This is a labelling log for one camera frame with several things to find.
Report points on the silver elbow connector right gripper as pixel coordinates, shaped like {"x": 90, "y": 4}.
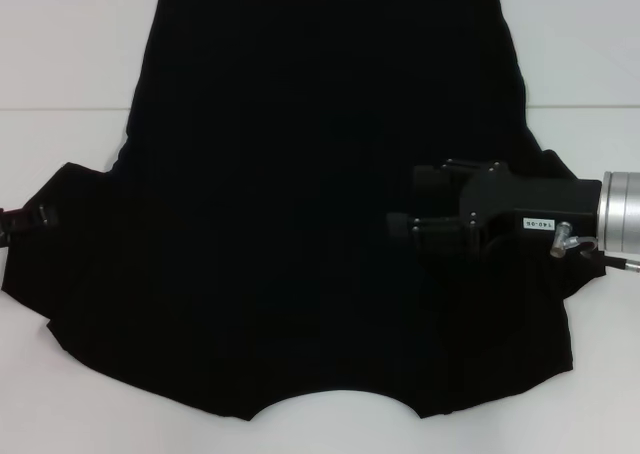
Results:
{"x": 561, "y": 236}

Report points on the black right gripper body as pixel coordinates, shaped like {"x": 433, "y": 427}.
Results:
{"x": 540, "y": 206}

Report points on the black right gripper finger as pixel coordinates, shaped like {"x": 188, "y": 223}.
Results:
{"x": 440, "y": 231}
{"x": 427, "y": 181}

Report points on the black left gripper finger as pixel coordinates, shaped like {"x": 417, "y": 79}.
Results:
{"x": 27, "y": 219}

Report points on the black t-shirt with pink print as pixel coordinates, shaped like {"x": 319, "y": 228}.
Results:
{"x": 300, "y": 174}

